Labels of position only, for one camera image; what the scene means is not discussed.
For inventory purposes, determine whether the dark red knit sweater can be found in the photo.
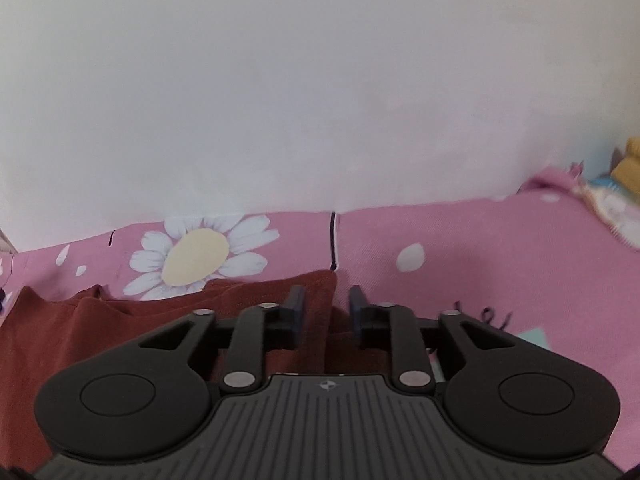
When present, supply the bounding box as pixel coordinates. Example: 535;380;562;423
1;270;387;471

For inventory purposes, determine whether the pink floral bed sheet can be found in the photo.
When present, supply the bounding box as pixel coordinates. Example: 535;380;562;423
1;169;639;468

